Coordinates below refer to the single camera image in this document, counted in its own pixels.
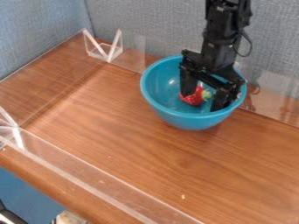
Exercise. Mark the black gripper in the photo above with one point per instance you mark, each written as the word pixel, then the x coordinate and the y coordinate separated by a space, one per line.
pixel 196 68

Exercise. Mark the red toy strawberry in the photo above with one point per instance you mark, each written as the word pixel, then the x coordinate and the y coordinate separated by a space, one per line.
pixel 197 98

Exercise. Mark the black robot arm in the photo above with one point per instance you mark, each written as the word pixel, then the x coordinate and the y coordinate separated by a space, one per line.
pixel 227 18

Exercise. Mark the blue plastic bowl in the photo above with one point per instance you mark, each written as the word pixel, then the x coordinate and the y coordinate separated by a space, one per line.
pixel 160 89

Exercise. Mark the clear acrylic back barrier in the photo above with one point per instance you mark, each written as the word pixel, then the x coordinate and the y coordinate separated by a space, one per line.
pixel 262 101

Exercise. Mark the clear acrylic barrier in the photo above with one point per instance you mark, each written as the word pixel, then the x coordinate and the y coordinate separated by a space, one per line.
pixel 262 101
pixel 100 184

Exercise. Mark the clear acrylic front barrier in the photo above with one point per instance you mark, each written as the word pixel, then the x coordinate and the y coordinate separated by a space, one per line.
pixel 100 184

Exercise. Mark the grey object under table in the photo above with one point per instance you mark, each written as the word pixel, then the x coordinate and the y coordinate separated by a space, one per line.
pixel 68 217

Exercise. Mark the clear acrylic corner bracket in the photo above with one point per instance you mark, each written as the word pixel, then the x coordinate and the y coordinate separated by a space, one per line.
pixel 101 50

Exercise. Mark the clear acrylic left bracket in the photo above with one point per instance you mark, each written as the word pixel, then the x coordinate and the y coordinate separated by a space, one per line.
pixel 9 131

